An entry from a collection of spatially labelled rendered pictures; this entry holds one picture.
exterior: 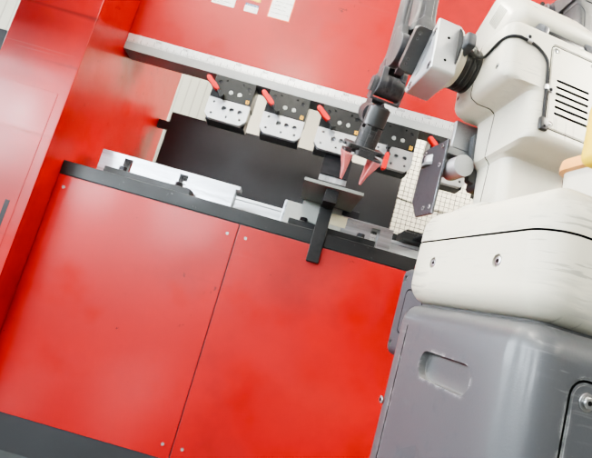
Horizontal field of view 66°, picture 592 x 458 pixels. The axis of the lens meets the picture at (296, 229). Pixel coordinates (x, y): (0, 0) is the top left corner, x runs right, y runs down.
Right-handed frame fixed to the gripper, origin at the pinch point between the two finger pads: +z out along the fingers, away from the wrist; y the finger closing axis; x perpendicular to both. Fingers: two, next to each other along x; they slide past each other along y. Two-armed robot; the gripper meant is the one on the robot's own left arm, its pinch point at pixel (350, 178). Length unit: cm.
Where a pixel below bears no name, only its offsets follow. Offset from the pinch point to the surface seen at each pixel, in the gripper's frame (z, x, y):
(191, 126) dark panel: 20, -105, 53
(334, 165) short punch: 5.0, -41.4, -4.0
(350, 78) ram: -25, -54, 0
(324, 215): 17.0, -17.6, -1.4
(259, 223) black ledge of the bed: 26.4, -19.4, 17.0
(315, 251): 27.3, -12.3, -1.7
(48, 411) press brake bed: 94, 5, 60
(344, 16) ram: -44, -66, 8
